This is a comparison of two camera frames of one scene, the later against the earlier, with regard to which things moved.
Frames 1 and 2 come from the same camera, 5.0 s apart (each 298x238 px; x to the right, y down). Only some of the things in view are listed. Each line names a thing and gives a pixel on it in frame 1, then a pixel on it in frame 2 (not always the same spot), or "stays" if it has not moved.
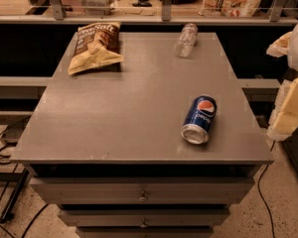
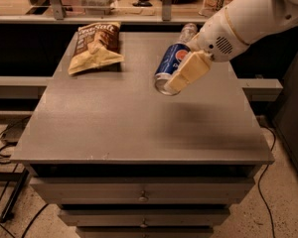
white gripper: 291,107 -> 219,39
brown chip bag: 96,46 stays
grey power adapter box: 14,131 stays
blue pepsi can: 199,119 -> 168,64
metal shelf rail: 55,14 stays
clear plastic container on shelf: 97,0 stays
